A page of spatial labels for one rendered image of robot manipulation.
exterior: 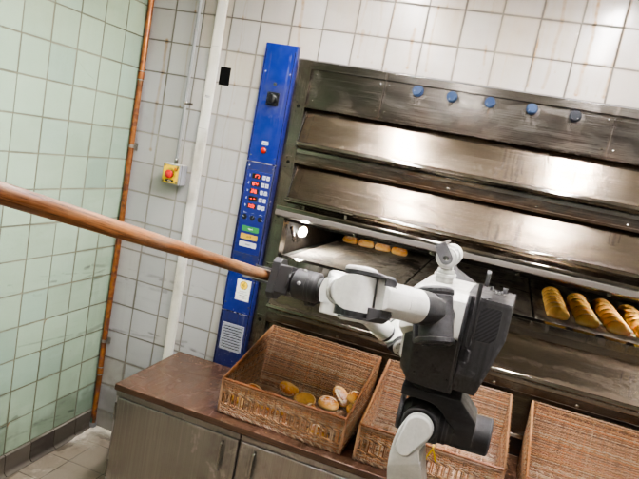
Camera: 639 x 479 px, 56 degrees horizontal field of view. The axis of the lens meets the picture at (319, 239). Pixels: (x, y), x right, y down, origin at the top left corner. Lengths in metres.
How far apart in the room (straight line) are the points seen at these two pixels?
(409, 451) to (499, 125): 1.42
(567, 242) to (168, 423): 1.81
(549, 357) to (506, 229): 0.57
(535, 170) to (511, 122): 0.23
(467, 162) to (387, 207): 0.40
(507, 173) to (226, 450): 1.62
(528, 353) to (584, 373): 0.23
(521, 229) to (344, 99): 0.97
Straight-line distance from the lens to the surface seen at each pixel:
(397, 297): 1.42
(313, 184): 2.80
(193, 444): 2.66
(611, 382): 2.79
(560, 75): 2.68
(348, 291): 1.39
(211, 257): 1.38
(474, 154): 2.66
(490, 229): 2.65
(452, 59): 2.71
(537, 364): 2.75
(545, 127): 2.67
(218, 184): 2.99
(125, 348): 3.40
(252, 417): 2.55
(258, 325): 2.98
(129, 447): 2.84
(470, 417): 1.86
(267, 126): 2.85
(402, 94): 2.73
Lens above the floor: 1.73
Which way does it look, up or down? 9 degrees down
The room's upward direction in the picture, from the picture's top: 11 degrees clockwise
